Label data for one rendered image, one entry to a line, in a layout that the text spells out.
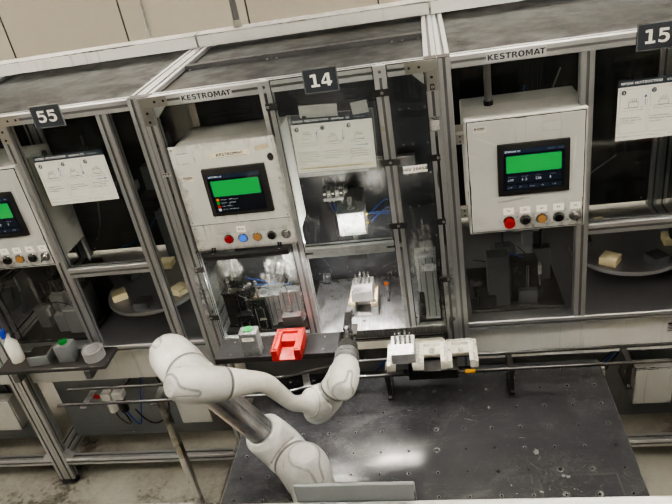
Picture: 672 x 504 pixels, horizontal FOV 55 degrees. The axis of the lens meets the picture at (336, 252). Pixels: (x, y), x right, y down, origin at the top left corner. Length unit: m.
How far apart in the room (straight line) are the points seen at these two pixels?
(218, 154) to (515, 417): 1.54
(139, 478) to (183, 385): 1.98
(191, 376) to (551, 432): 1.41
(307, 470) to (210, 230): 1.02
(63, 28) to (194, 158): 4.29
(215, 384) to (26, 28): 5.36
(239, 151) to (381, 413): 1.21
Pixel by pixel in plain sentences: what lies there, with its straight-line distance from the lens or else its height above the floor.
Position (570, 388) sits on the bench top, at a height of 0.68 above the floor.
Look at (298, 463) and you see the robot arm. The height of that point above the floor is 0.95.
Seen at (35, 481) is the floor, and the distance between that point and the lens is 4.14.
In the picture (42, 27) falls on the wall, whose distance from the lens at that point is 6.78.
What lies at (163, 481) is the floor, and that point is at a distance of 3.74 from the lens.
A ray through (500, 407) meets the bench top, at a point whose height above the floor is 0.68.
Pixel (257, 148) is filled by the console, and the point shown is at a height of 1.79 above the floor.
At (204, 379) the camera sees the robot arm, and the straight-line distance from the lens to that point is 1.89.
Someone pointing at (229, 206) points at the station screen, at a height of 1.57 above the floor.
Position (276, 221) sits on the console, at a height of 1.48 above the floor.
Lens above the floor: 2.58
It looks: 29 degrees down
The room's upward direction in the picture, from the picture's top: 10 degrees counter-clockwise
